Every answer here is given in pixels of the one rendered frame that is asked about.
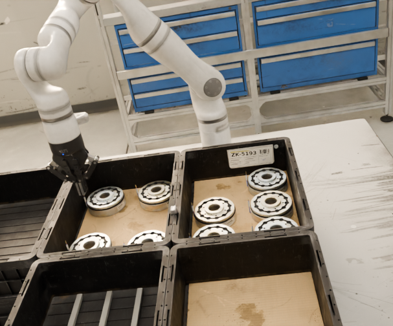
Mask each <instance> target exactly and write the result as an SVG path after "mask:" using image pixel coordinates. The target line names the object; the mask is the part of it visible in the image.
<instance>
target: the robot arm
mask: <svg viewBox="0 0 393 326"><path fill-rule="evenodd" d="M110 1H112V2H113V4H114V5H115V6H116V7H117V8H118V9H119V10H120V12H121V13H122V15H123V18H124V20H125V23H126V26H127V29H128V32H129V34H130V36H131V38H132V40H133V41H134V43H135V44H136V45H138V46H139V47H140V48H141V49H142V50H143V51H145V52H146V53H147V54H148V55H150V56H151V57H152V58H154V59H155V60H157V61H158V62H159V63H161V64H162V65H164V66H165V67H166V68H168V69H170V70H171V71H173V72H174V73H176V74H177V75H178V76H180V77H181V78H182V79H183V80H184V81H185V82H186V83H187V84H188V86H189V90H190V95H191V99H192V105H193V108H194V111H195V113H196V116H197V122H198V126H199V132H200V136H201V142H202V146H203V147H205V146H215V145H221V144H231V143H232V140H231V136H230V128H229V121H228V116H227V109H226V107H225V104H224V102H223V100H222V96H223V94H224V92H225V88H226V84H225V79H224V77H223V75H222V74H221V73H220V72H219V71H218V70H216V69H215V68H214V67H212V66H211V65H208V64H206V63H205V62H204V61H202V60H201V59H199V58H198V57H197V56H196V55H195V54H194V53H193V52H192V51H191V50H190V49H189V48H188V46H187V45H186V44H185V43H184V42H183V40H182V39H181V38H180V37H179V36H178V35H177V34H176V33H175V32H174V31H173V30H172V29H171V28H170V27H169V26H168V25H167V24H165V23H164V22H163V21H162V20H161V19H160V18H158V17H157V16H156V15H155V14H154V13H153V12H151V11H150V10H149V9H148V8H147V7H146V6H144V5H143V4H142V3H141V2H140V1H139V0H110ZM97 2H99V0H59V2H58V4H57V6H56V8H55V9H54V11H53V12H52V14H51V15H50V16H49V18H48V20H47V21H46V22H45V24H44V25H43V27H42V29H41V30H40V32H39V34H38V45H39V47H30V48H23V49H20V50H19V51H17V53H16V55H15V57H14V69H15V72H16V75H17V77H18V78H19V80H20V82H21V83H22V85H23V86H24V88H25V89H26V90H27V92H28V93H29V95H30V97H31V98H32V99H33V100H34V102H35V103H36V106H37V108H38V112H39V115H40V117H41V121H42V124H43V130H44V132H45V135H46V137H47V141H48V143H49V147H50V149H51V152H52V160H51V161H49V163H48V164H47V167H46V169H47V170H49V171H50V172H51V173H53V174H54V175H56V176H57V177H58V178H60V179H62V180H63V181H64V182H67V181H70V182H72V183H73V186H74V189H75V192H77V193H78V194H79V195H85V193H86V192H87V189H88V187H87V183H86V181H85V180H88V179H89V178H90V176H91V174H92V173H93V171H94V169H95V167H96V165H97V164H98V161H99V158H100V157H99V156H98V155H95V156H92V155H90V154H89V152H88V150H87V149H86V148H85V145H84V141H83V138H82V134H81V132H80V128H79V125H82V124H84V123H87V122H88V121H89V116H88V114H87V113H85V112H82V113H73V109H72V107H71V103H70V100H69V97H68V94H67V92H66V90H65V89H63V88H61V87H56V86H53V85H51V84H49V83H48V82H47V81H54V80H58V79H60V78H61V77H62V76H63V75H64V74H65V73H66V70H67V60H68V55H69V48H70V46H71V45H72V43H73V41H74V39H75V37H76V35H77V33H78V30H79V27H80V18H81V17H82V16H83V14H84V13H85V12H86V11H87V10H88V9H89V8H91V7H92V6H93V5H95V4H97ZM87 159H88V164H89V165H90V166H89V168H88V170H87V171H86V172H84V164H85V162H86V160H87Z"/></svg>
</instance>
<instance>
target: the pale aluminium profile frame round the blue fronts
mask: <svg viewBox="0 0 393 326"><path fill-rule="evenodd" d="M92 7H93V12H94V15H95V19H96V24H97V27H98V31H99V34H100V39H101V42H102V46H103V50H104V54H105V57H106V61H107V66H108V69H109V73H110V76H111V81H112V84H113V88H114V91H115V96H116V98H117V103H118V107H119V110H120V115H121V118H122V122H123V125H124V129H125V132H126V137H127V140H128V144H129V149H130V152H131V153H136V152H137V147H136V145H139V144H147V143H152V142H160V141H165V140H173V139H178V138H186V137H191V136H199V135H200V132H199V128H198V127H197V128H192V129H184V130H179V131H171V132H167V133H159V134H154V135H146V136H138V135H137V129H138V126H139V122H140V121H144V120H152V119H157V118H164V117H169V116H177V115H182V114H190V113H194V112H195V111H194V108H193V105H187V106H182V107H174V108H170V109H162V110H158V111H154V109H153V110H149V111H144V112H142V111H141V112H135V109H134V112H133V114H131V111H132V107H133V101H132V98H131V93H130V90H129V91H128V95H126V96H124V95H123V93H122V88H121V85H120V80H125V79H129V78H136V77H141V76H149V75H153V74H160V73H165V72H172V71H171V70H170V69H168V68H166V67H165V66H164V65H162V64H158V65H151V66H147V67H139V68H135V69H127V70H123V71H117V68H116V65H115V60H114V57H113V53H112V50H111V46H112V45H118V41H117V39H114V40H109V37H108V34H107V30H106V27H105V26H104V23H103V20H102V19H103V14H102V9H101V7H100V2H97V4H95V5H93V6H92ZM241 12H242V18H241ZM238 14H239V20H240V31H241V42H242V48H243V51H239V52H231V53H226V54H219V55H214V56H207V57H202V58H199V59H201V60H202V61H204V62H205V63H206V64H208V65H217V64H221V63H229V62H233V61H241V60H244V65H245V76H246V82H247V93H248V95H247V96H244V97H240V98H239V97H238V96H236V97H231V98H229V99H228V100H223V102H224V104H225V107H226V108H228V107H236V106H240V105H248V106H249V107H250V110H251V114H252V116H251V117H250V118H249V119H248V120H243V121H239V122H231V123H229V128H230V131H232V130H237V129H245V128H250V127H254V128H255V133H256V134H260V133H262V128H261V126H263V125H271V124H279V123H284V122H292V121H297V120H305V119H309V118H318V117H322V116H330V115H335V114H343V113H351V112H356V111H364V110H369V109H377V108H382V107H383V113H384V114H385V115H386V116H382V117H381V118H380V120H381V121H382V122H391V121H393V117H392V116H388V114H391V108H392V81H393V0H387V23H386V28H379V29H374V30H366V31H362V32H354V33H350V34H343V35H338V36H330V37H326V38H319V39H311V40H306V41H299V42H294V43H286V44H282V45H275V46H270V47H263V48H258V49H253V41H252V34H251V23H252V22H253V17H250V15H249V3H248V0H245V3H244V0H241V8H240V4H238ZM99 19H100V23H101V26H102V27H100V24H99V21H98V20H99ZM243 30H244V36H245V42H244V36H243ZM377 38H386V41H385V54H383V55H378V56H377V73H378V74H379V76H373V77H370V76H363V77H359V78H354V79H352V80H348V81H340V82H335V83H327V84H323V85H315V86H311V87H303V88H298V89H290V90H286V91H280V90H276V91H270V93H265V94H258V90H257V85H260V82H259V75H258V74H257V75H256V71H255V65H257V64H258V62H257V58H261V57H266V56H273V55H277V54H285V53H290V52H297V51H301V50H309V49H317V48H321V47H329V46H334V45H341V44H346V43H353V42H358V41H366V40H370V39H377ZM245 48H246V50H245ZM379 60H385V67H384V66H382V64H380V62H378V61H379ZM382 83H383V84H384V91H383V90H382V89H381V88H380V87H379V85H378V84H382ZM364 86H368V87H369V88H370V90H371V91H372V92H373V93H374V94H375V95H376V96H377V98H378V100H374V101H369V102H361V103H353V104H348V105H340V106H335V107H327V108H323V109H315V110H310V111H302V112H297V113H289V114H281V115H276V116H268V117H266V116H263V115H262V114H261V113H260V109H259V108H260V107H261V106H262V104H263V103H265V102H268V101H273V100H281V99H286V98H294V97H298V96H306V95H311V94H318V93H324V92H331V91H339V90H344V89H352V88H356V87H364ZM125 101H126V103H125Z"/></svg>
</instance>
